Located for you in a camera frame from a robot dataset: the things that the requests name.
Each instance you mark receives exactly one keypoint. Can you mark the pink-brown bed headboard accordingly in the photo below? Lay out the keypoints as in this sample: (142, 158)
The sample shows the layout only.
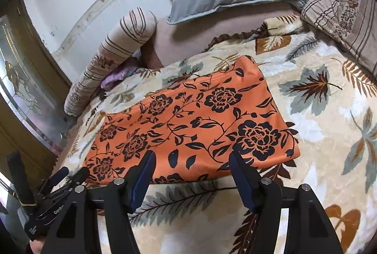
(182, 39)

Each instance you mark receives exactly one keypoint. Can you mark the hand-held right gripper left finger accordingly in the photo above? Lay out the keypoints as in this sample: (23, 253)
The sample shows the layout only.
(144, 180)

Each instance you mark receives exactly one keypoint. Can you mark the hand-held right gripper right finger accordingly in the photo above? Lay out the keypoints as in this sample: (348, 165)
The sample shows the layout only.
(243, 183)

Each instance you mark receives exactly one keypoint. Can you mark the striped bolster pillow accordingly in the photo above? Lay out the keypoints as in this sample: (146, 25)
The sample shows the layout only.
(117, 45)

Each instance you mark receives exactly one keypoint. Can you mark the orange floral garment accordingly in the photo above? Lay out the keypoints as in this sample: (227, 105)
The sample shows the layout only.
(191, 112)

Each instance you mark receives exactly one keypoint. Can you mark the wooden door with glass panel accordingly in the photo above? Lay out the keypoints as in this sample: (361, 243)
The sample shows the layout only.
(17, 80)

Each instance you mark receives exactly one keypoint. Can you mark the striped floral flat pillow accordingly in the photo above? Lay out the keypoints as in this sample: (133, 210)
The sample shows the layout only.
(344, 15)

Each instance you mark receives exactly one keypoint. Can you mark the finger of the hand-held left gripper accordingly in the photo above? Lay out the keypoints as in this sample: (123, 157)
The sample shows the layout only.
(78, 176)
(59, 174)

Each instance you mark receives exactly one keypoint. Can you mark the purple cloth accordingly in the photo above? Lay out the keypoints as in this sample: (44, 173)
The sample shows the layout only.
(117, 76)

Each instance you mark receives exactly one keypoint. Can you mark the leaf-print blanket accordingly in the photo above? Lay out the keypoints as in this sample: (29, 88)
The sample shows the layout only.
(309, 124)

